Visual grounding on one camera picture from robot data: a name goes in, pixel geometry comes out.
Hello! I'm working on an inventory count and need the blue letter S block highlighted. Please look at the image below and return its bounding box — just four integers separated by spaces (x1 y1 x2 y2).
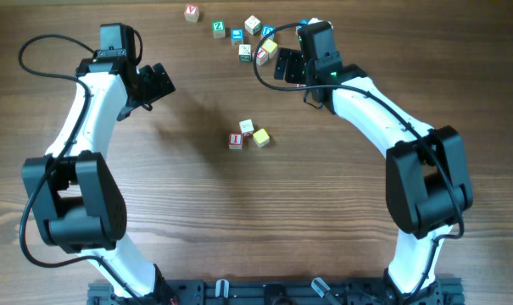
230 28 244 46

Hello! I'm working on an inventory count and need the green picture block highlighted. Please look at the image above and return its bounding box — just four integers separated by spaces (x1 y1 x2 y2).
238 44 252 62

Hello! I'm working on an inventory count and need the red letter A block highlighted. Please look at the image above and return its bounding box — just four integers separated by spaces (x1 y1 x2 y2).
239 119 254 137

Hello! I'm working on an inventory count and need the red letter block centre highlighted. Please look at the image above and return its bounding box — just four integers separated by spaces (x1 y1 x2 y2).
252 47 269 66

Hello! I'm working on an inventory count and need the blue block far right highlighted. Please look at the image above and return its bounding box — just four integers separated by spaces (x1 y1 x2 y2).
295 19 309 33

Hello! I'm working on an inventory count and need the green letter Z block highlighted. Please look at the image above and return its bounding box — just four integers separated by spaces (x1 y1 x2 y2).
212 20 226 39

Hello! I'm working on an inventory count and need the white green top block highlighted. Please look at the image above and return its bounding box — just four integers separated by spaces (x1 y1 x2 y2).
244 15 262 36

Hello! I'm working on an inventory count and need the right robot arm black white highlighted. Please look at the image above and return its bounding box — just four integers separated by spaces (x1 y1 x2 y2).
285 19 473 304

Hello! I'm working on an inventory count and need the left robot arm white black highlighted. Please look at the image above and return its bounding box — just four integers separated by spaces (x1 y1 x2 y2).
19 23 178 304

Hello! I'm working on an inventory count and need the yellow block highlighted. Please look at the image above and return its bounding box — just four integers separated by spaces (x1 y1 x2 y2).
262 39 278 59
253 129 270 147

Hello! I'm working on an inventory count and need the blue letter D block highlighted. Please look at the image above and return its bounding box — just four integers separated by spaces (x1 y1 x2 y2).
260 25 275 40

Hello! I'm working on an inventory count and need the red letter I block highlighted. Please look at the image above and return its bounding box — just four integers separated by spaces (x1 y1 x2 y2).
228 133 243 149

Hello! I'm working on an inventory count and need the red letter Y block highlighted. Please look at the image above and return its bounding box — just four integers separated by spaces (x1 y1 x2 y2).
184 4 200 23

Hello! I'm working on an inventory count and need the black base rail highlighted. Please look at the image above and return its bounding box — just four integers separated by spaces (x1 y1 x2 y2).
86 278 466 305

